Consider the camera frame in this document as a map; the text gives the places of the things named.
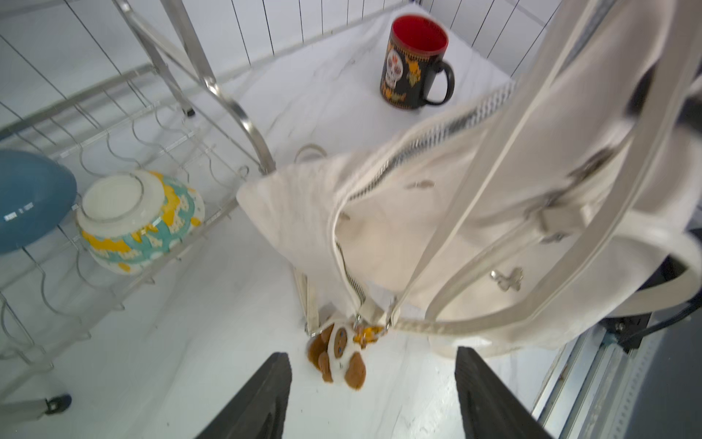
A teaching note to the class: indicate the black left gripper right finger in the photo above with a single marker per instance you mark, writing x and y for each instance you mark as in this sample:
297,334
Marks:
488,408

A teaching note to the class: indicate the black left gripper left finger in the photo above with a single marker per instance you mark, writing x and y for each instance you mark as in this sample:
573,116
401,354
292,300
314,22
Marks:
259,408

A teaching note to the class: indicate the brown white plush dog charm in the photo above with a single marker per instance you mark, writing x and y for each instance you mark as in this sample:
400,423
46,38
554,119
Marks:
336,355

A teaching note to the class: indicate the orange carabiner clip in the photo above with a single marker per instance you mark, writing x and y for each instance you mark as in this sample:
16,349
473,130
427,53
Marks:
368,335

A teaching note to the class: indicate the cream canvas tote bag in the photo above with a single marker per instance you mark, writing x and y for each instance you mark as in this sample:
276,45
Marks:
521,219

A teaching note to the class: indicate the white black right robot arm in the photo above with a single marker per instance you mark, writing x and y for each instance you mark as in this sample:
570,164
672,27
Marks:
666,274

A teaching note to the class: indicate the teal yellow patterned bowl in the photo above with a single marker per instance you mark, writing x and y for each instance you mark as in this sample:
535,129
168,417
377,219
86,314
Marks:
130,220

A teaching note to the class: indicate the blue ceramic bowl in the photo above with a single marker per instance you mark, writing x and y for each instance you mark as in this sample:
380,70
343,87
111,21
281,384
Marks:
36,195

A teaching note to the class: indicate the black skull mug red inside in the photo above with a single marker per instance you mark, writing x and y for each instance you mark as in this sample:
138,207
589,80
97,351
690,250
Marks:
414,57

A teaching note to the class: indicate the stainless steel dish rack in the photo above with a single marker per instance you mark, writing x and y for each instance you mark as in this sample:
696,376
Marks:
169,116

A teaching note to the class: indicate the aluminium mounting rail base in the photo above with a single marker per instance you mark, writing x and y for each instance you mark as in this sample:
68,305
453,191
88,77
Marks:
634,377

